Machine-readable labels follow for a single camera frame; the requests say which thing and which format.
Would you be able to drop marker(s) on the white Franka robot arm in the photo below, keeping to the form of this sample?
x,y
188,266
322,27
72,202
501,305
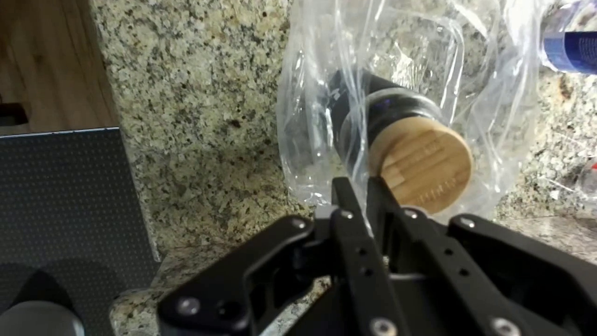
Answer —
x,y
38,318

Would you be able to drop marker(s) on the dark bottle with wooden cap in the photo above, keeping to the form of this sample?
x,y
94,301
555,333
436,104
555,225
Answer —
x,y
423,165

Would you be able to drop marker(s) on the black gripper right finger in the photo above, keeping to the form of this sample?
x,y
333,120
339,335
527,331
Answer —
x,y
497,281

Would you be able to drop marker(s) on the clear plastic bag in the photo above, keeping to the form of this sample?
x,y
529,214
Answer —
x,y
300,143

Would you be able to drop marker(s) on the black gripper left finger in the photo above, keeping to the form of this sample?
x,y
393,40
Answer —
x,y
300,281

